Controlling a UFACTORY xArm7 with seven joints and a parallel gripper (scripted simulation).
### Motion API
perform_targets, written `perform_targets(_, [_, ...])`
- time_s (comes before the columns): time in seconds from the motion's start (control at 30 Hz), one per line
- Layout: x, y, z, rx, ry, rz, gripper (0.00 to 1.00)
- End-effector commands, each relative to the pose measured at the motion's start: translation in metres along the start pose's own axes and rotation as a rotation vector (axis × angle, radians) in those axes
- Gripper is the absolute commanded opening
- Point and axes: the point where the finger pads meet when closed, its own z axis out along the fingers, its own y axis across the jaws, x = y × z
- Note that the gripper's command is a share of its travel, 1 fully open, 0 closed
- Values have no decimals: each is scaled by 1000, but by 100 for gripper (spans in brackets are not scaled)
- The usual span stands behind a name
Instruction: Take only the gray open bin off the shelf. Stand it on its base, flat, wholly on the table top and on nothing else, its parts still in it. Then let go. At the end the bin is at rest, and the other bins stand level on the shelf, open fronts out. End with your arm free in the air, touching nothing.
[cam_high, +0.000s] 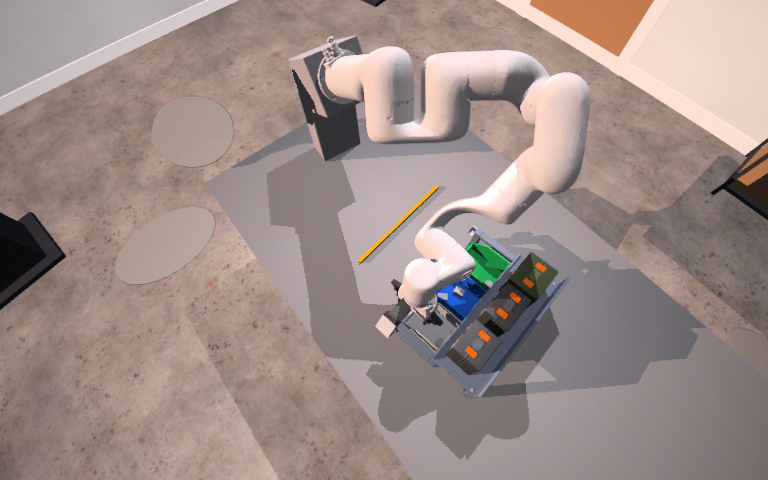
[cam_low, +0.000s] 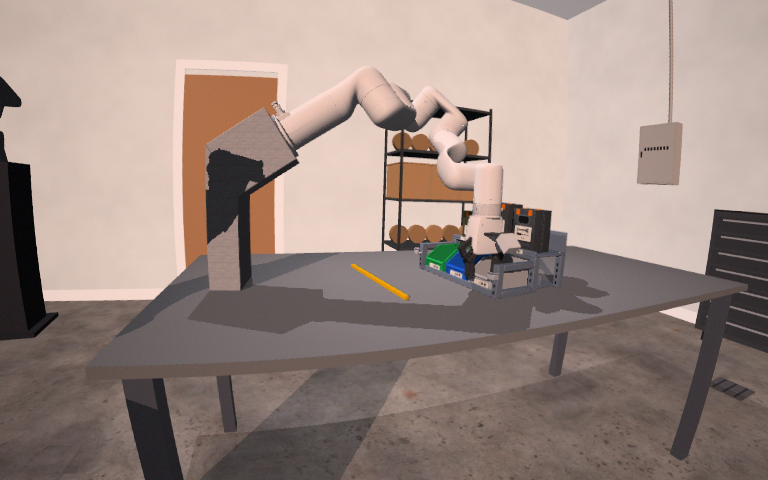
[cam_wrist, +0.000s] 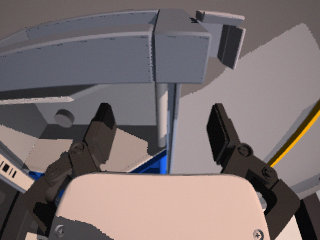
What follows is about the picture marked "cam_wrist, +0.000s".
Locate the yellow bar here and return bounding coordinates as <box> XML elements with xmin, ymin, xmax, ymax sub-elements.
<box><xmin>267</xmin><ymin>100</ymin><xmax>320</xmax><ymax>167</ymax></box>

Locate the blue open bin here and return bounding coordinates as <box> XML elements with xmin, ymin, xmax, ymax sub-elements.
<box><xmin>28</xmin><ymin>149</ymin><xmax>167</xmax><ymax>180</ymax></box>

